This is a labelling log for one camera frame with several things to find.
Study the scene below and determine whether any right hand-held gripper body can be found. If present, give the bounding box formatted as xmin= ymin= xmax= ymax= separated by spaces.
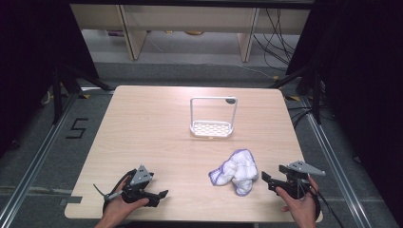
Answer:
xmin=278 ymin=160 xmax=326 ymax=200

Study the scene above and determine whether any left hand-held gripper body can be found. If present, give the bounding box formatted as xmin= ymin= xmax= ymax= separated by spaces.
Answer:
xmin=122 ymin=163 xmax=155 ymax=204

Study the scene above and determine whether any white cloth with purple edging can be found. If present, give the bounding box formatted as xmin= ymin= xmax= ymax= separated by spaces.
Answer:
xmin=208 ymin=148 xmax=259 ymax=198

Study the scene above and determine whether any person's right hand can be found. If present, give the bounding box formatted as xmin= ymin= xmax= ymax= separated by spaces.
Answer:
xmin=275 ymin=176 xmax=320 ymax=228

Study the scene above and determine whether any person's left hand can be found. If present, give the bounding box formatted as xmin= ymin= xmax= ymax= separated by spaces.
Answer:
xmin=105 ymin=176 xmax=150 ymax=221

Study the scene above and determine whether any grey tape strip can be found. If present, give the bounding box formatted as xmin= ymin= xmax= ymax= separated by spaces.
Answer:
xmin=59 ymin=196 xmax=84 ymax=206

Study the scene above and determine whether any black metal stand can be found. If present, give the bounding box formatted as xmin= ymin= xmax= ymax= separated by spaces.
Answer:
xmin=269 ymin=65 xmax=323 ymax=126
xmin=51 ymin=62 xmax=116 ymax=125

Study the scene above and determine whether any black curtain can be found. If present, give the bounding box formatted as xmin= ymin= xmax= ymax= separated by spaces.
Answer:
xmin=0 ymin=0 xmax=100 ymax=160
xmin=285 ymin=0 xmax=403 ymax=219

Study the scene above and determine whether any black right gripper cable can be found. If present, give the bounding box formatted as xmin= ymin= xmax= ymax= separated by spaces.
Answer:
xmin=312 ymin=184 xmax=346 ymax=228

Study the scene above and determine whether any grey cable tie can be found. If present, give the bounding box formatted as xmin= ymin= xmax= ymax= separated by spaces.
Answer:
xmin=92 ymin=182 xmax=124 ymax=201

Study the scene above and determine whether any white rack with tall handle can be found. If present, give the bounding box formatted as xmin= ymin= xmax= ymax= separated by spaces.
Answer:
xmin=188 ymin=96 xmax=239 ymax=140

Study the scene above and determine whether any bundle of black floor cables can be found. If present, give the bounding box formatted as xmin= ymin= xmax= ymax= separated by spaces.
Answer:
xmin=252 ymin=8 xmax=301 ymax=73

